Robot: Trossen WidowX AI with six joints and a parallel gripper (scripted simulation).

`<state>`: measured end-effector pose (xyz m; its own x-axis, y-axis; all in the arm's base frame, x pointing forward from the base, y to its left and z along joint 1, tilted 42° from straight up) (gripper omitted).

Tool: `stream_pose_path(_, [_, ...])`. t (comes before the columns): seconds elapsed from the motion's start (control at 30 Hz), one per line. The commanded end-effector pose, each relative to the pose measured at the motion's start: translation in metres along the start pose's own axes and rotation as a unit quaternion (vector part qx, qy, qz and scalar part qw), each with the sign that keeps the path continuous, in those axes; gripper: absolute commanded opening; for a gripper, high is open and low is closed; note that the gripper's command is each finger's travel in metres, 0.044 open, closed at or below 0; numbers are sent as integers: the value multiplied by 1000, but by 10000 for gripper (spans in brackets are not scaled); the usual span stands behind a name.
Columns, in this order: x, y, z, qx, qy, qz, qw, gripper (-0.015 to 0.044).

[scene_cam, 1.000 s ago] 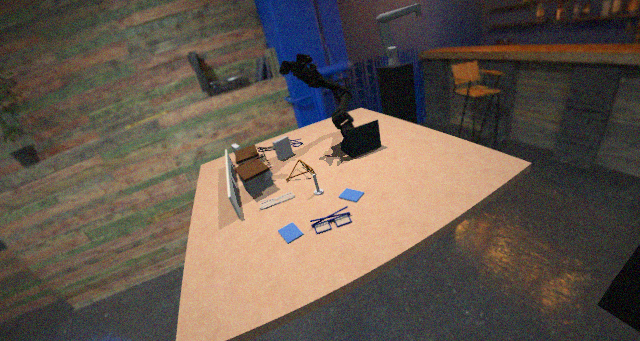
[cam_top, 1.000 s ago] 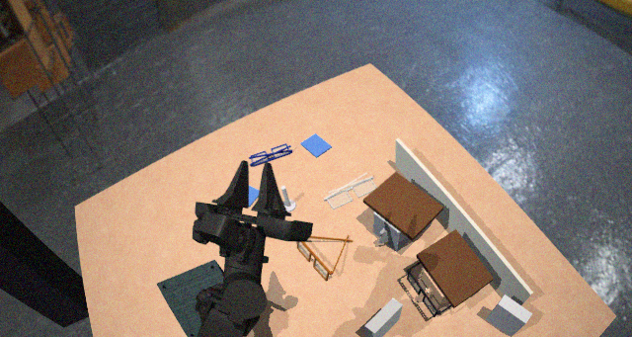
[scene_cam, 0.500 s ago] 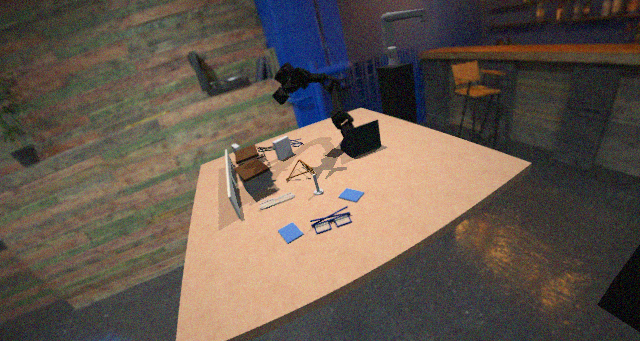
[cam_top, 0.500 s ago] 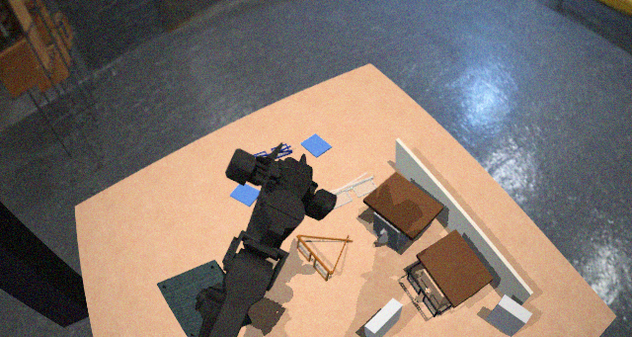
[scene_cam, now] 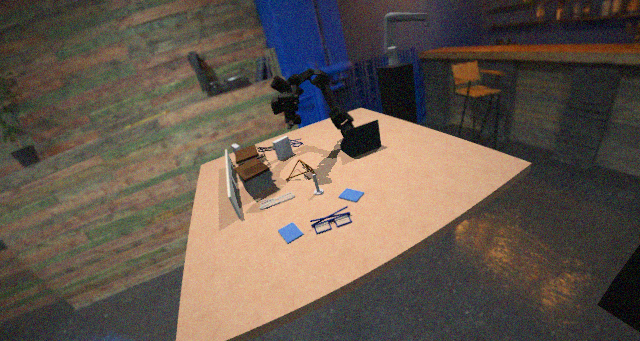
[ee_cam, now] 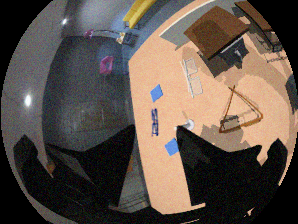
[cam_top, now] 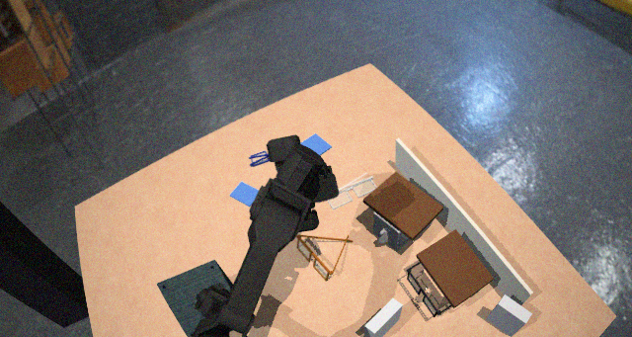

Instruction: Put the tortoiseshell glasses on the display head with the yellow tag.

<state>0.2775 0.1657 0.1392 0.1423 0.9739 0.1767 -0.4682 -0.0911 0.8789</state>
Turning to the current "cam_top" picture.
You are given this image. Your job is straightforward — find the blue flat square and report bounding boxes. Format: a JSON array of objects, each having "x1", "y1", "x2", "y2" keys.
[
  {"x1": 301, "y1": 133, "x2": 332, "y2": 155},
  {"x1": 230, "y1": 181, "x2": 259, "y2": 207}
]

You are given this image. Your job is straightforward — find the dark blue glasses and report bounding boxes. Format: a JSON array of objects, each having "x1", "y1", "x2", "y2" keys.
[{"x1": 249, "y1": 151, "x2": 270, "y2": 167}]

